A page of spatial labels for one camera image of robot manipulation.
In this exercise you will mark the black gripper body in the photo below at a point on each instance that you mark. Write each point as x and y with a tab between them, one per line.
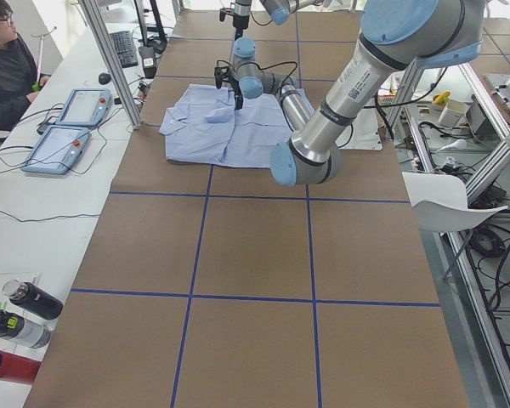
240	11
237	89

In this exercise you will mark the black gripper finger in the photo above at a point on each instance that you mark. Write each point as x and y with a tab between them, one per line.
238	33
238	101

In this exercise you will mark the light blue striped shirt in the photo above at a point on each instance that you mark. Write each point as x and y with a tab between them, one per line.
205	127

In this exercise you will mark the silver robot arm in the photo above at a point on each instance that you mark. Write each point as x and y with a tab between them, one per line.
393	34
278	11

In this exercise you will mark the black keyboard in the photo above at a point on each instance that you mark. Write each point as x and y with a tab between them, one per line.
124	47

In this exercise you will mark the black computer mouse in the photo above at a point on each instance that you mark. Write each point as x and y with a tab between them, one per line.
104	78

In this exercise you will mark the upper blue teach pendant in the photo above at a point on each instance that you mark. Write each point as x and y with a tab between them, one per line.
85	107

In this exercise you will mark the blue teach pendant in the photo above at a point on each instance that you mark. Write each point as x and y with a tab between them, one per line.
85	107
57	151

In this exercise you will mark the lower blue teach pendant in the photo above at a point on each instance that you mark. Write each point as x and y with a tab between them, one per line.
57	151

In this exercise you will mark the white plastic chair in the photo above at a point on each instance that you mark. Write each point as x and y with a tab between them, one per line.
440	203

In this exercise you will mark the seated person in black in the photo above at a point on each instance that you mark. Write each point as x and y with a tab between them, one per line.
18	72

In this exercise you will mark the grey black water bottle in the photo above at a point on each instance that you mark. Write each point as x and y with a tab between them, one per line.
22	331

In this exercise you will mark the red bottle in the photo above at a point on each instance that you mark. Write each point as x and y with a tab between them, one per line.
18	369

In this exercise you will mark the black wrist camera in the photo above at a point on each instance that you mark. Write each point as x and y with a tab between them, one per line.
224	13
222	73

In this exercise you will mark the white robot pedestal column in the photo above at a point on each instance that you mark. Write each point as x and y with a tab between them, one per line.
362	134

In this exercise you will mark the grey aluminium frame post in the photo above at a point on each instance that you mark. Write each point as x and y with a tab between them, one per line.
98	27

